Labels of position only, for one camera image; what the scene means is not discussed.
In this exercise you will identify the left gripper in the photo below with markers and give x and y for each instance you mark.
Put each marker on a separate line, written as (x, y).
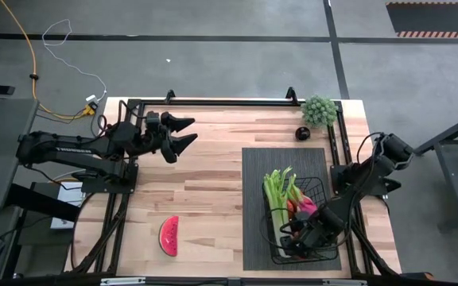
(155, 135)

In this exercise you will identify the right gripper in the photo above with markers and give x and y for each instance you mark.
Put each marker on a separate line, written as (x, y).
(312, 234)

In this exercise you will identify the pink dragon fruit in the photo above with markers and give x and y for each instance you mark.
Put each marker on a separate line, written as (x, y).
(306, 205)

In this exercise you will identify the red orange mango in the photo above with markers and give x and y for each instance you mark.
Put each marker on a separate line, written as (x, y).
(291, 209)

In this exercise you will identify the green celery bunch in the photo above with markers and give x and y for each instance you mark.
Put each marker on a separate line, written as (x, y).
(275, 198)

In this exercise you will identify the black round plum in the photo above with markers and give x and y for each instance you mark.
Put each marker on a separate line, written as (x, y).
(302, 133)

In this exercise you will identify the red watermelon slice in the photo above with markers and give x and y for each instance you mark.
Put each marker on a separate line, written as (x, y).
(169, 238)

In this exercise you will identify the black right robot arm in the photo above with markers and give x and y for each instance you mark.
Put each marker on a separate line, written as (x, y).
(366, 175)

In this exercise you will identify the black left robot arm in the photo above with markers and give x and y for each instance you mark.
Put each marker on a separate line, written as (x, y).
(70, 149)

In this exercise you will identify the grey woven placemat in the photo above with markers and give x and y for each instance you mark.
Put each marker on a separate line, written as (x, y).
(253, 198)

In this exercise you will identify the yellow power plug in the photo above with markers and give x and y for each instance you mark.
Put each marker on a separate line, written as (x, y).
(90, 108)

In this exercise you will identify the white power adapter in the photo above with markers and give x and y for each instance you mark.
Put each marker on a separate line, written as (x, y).
(91, 98)

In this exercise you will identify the grey metal table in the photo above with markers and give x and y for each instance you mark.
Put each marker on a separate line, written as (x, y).
(457, 182)

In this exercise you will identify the black desk support beam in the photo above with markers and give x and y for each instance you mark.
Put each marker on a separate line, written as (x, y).
(42, 202)

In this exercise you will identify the black hazard striped floor mat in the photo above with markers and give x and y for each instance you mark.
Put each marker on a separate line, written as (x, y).
(431, 18)

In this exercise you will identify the black arched frame bracket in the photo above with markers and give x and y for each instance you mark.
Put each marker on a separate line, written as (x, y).
(169, 95)
(291, 95)

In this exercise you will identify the black aluminium table frame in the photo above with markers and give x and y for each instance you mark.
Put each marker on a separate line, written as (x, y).
(221, 102)

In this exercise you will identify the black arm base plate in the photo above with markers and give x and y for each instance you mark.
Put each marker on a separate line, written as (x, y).
(105, 184)
(340, 178)

